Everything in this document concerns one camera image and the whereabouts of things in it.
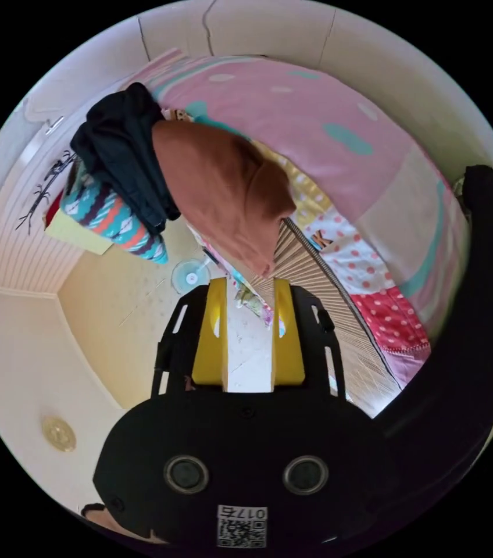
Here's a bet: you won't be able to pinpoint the fan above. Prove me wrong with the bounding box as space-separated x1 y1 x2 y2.
171 257 211 296

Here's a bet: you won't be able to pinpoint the person's right hand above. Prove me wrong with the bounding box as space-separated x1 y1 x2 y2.
80 502 168 546

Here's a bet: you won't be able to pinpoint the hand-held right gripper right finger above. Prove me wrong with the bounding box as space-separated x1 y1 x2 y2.
270 278 306 388

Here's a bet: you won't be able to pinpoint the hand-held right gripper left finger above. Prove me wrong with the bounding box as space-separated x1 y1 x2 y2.
191 278 230 388

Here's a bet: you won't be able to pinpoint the bed with pink printed quilt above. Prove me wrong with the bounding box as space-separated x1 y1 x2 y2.
147 46 475 420

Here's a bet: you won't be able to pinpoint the person's right forearm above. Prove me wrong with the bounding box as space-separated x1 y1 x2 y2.
371 164 493 531

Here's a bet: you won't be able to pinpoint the pile of clothes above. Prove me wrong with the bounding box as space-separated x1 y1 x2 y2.
69 81 183 266

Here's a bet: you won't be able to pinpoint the brown pants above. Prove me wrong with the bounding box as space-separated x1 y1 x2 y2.
152 119 298 278

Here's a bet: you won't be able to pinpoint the round golden lamp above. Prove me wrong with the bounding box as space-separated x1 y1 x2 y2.
40 415 77 453

